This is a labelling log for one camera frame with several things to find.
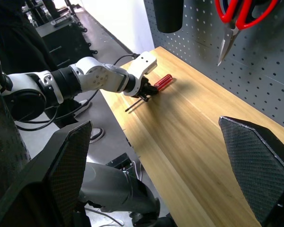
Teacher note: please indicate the black white shoe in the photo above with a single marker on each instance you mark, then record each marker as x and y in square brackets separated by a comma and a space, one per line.
[83, 106]
[97, 134]

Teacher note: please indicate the black equipment cabinet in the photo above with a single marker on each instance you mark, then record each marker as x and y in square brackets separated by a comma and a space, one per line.
[66, 40]

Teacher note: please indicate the dark grey rounded robot part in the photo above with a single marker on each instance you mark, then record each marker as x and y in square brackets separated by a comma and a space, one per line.
[113, 186]

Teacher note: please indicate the person in black clothes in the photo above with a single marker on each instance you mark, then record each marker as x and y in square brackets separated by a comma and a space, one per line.
[14, 35]

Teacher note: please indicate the grey metal pegboard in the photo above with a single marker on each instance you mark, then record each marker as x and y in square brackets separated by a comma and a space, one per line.
[251, 59]

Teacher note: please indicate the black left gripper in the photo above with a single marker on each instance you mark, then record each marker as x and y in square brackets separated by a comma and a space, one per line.
[143, 88]

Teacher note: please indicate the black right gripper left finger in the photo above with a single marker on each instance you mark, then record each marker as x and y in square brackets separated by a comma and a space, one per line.
[66, 170]

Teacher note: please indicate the dark perforated robot torso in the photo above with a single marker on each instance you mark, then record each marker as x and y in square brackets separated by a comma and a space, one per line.
[7, 153]

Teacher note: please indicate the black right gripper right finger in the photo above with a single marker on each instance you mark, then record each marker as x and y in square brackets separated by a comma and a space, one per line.
[258, 165]

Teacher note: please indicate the black cup holder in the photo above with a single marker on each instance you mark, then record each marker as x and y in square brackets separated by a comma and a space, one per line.
[168, 16]

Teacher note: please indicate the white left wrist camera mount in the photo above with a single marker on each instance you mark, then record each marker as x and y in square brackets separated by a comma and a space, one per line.
[142, 63]

